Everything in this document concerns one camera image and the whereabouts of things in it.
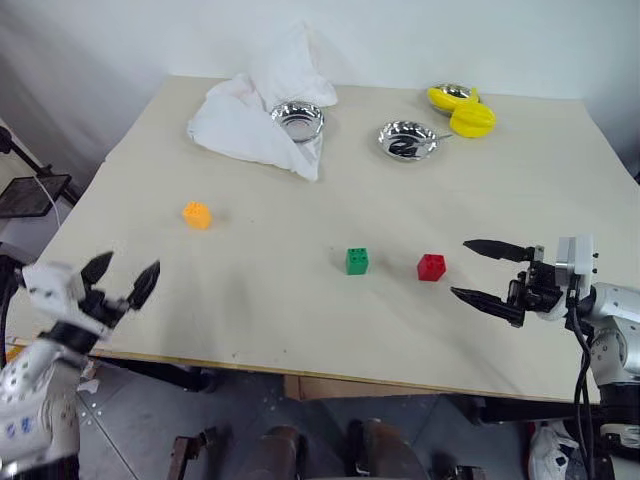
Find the yellow toy starfruit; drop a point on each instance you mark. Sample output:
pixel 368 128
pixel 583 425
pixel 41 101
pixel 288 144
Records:
pixel 472 121

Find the round steel bowl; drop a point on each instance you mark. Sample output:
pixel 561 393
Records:
pixel 298 120

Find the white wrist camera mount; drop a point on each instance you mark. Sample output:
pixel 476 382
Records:
pixel 47 285
pixel 577 260

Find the black mesh tray stand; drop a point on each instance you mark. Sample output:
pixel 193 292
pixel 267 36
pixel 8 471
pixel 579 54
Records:
pixel 27 195

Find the white crumpled cloth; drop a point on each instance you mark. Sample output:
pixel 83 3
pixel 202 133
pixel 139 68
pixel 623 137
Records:
pixel 250 120

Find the red toy cube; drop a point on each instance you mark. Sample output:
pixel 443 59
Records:
pixel 431 267

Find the black table frame bar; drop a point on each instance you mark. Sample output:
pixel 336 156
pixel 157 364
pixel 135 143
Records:
pixel 160 375

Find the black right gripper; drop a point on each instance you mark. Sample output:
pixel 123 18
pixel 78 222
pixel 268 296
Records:
pixel 540 287

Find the orange toy cube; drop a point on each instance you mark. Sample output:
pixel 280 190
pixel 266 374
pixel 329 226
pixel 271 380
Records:
pixel 197 215

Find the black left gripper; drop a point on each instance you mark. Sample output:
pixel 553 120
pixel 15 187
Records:
pixel 102 306

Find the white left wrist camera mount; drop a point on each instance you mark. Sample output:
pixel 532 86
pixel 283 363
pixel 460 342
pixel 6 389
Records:
pixel 47 285

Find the yellow toy banana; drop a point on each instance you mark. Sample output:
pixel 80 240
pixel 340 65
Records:
pixel 445 100

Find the green toy cube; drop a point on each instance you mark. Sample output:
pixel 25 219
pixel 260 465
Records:
pixel 358 261

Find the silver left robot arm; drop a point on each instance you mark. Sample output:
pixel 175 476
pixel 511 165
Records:
pixel 25 380

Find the small steel bowl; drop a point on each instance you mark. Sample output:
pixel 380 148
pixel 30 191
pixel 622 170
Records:
pixel 456 91

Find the dark rounded shape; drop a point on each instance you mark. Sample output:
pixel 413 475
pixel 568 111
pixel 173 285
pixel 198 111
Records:
pixel 382 450

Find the brown wooden crate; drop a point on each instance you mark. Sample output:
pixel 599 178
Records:
pixel 360 387

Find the scalloped steel bowl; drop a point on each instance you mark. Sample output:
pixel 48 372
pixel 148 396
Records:
pixel 408 140

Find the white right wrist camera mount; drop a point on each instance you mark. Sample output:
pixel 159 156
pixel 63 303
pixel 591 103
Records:
pixel 577 260

